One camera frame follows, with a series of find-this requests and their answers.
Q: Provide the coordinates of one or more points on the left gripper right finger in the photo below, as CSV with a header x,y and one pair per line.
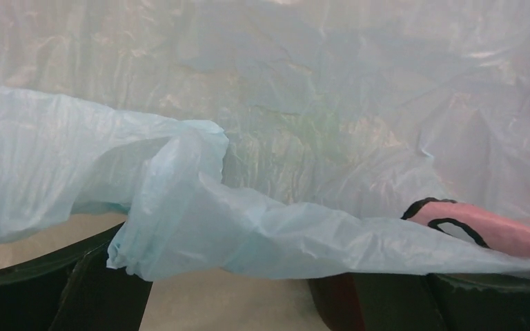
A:
x,y
432,302

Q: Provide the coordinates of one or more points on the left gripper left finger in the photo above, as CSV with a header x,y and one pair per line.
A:
x,y
72,289

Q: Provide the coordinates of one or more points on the light blue plastic bag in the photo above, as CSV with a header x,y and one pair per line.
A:
x,y
274,139

